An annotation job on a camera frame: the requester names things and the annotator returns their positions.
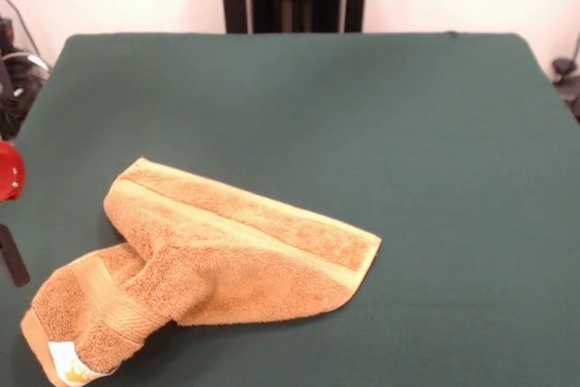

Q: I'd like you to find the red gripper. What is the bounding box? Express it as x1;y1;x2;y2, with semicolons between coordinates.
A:
0;140;32;288

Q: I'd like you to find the tan terry towel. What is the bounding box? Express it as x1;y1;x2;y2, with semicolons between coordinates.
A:
19;156;383;387

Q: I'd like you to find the black power box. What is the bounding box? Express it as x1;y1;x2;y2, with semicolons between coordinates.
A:
0;17;15;51

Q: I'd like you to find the dark green table cloth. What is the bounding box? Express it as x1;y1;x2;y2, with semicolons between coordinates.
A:
0;31;580;387

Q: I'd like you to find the white cable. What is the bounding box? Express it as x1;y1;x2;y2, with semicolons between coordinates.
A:
0;50;52;74

